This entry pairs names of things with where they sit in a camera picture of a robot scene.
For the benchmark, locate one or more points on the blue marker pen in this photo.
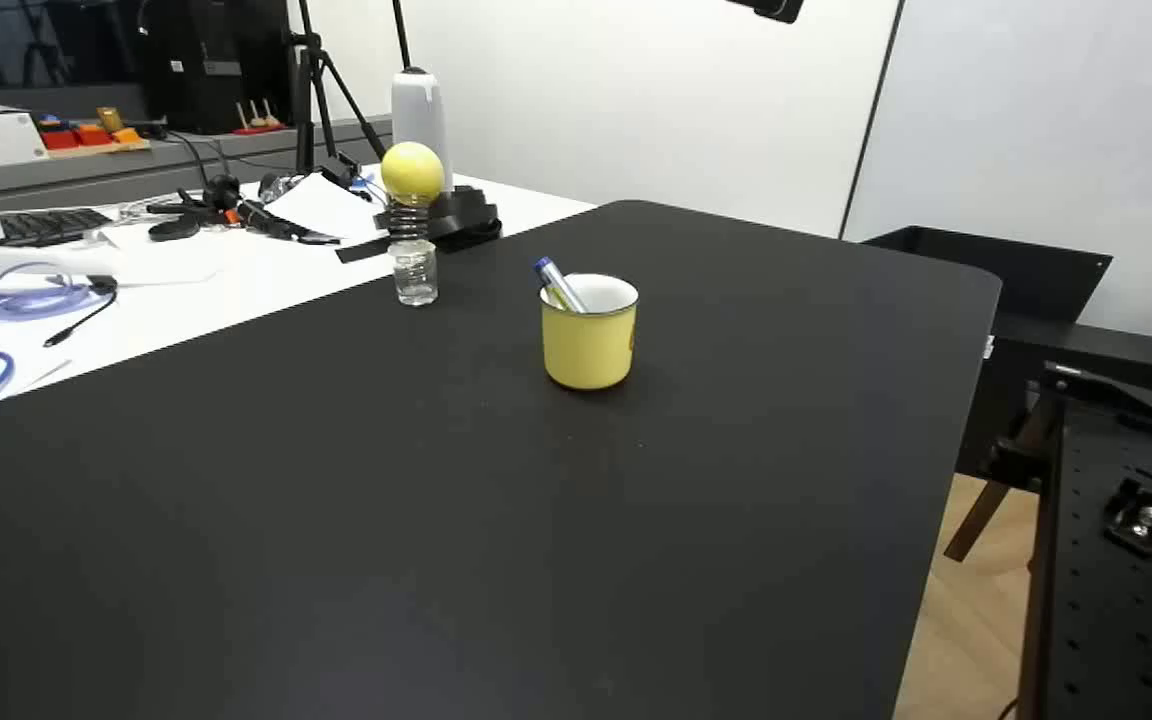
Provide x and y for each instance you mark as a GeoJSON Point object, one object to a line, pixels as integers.
{"type": "Point", "coordinates": [555, 279]}

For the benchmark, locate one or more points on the yellow enamel mug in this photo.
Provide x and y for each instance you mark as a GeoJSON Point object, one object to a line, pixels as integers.
{"type": "Point", "coordinates": [588, 358]}

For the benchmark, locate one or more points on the small clear glass jar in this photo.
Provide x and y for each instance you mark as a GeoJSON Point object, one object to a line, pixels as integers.
{"type": "Point", "coordinates": [414, 274]}

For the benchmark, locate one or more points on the yellow ball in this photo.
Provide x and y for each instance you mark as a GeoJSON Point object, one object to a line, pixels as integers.
{"type": "Point", "coordinates": [414, 175]}

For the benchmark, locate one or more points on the white paper sheet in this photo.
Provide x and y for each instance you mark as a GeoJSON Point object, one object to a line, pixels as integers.
{"type": "Point", "coordinates": [321, 207]}

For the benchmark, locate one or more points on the clear plastic bottle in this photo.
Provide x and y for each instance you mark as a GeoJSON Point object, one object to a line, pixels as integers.
{"type": "Point", "coordinates": [417, 106]}

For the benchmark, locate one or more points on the black thin light stand pole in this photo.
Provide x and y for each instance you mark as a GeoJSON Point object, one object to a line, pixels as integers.
{"type": "Point", "coordinates": [403, 35]}

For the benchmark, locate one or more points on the black slanted stand pole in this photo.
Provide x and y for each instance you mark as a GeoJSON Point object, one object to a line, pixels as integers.
{"type": "Point", "coordinates": [875, 121]}

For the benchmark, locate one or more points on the black and orange hand tools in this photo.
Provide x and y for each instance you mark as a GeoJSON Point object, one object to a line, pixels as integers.
{"type": "Point", "coordinates": [221, 209]}

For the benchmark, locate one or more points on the black overhead lamp head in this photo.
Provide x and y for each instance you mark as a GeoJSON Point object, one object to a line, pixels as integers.
{"type": "Point", "coordinates": [774, 9]}

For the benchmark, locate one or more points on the wooden table leg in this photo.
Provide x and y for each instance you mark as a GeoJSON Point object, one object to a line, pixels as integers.
{"type": "Point", "coordinates": [999, 495]}

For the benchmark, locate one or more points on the black open bin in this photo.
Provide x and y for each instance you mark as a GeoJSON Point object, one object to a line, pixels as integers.
{"type": "Point", "coordinates": [1016, 284]}

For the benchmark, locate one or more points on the black equipment case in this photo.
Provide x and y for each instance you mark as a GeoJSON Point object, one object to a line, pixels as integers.
{"type": "Point", "coordinates": [210, 63]}

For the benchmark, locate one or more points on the red tray with small items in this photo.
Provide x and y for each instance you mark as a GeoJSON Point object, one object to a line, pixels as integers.
{"type": "Point", "coordinates": [89, 133]}

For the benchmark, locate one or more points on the black flat keyboard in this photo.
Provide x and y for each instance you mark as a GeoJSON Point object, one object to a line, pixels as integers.
{"type": "Point", "coordinates": [48, 226]}

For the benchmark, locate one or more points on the black perforated breadboard table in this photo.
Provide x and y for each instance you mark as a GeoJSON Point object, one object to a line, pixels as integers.
{"type": "Point", "coordinates": [1122, 601]}

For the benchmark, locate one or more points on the black camera tripod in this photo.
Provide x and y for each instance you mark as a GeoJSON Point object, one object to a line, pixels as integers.
{"type": "Point", "coordinates": [315, 83]}

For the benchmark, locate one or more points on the grey low partition wall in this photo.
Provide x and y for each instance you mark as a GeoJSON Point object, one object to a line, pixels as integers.
{"type": "Point", "coordinates": [108, 171]}

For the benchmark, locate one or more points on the black metal bracket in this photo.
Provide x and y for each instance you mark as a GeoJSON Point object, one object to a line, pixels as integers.
{"type": "Point", "coordinates": [1131, 367]}

